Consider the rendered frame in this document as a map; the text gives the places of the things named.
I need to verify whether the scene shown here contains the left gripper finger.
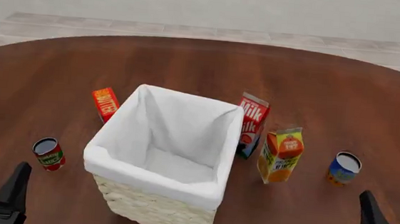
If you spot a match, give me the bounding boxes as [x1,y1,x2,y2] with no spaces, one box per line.
[0,158,33,216]

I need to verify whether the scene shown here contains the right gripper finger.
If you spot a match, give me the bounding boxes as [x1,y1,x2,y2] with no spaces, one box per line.
[357,189,400,224]

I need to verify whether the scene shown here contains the red tomato sauce tin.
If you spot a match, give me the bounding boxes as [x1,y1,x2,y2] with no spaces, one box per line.
[30,136,68,173]

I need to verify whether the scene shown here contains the blue alphabet soup tin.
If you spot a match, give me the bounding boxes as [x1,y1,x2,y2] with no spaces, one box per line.
[325,150,364,189]

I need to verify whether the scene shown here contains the white lined wicker basket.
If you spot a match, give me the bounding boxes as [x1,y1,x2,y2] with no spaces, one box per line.
[78,79,247,224]

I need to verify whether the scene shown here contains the orange juice carton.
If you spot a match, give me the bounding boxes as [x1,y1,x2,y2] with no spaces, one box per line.
[255,123,306,187]

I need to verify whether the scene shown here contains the orange butter box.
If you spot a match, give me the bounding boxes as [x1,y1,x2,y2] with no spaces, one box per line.
[89,86,123,126]

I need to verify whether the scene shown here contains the red milk carton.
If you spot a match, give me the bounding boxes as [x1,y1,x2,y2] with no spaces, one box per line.
[235,91,272,162]

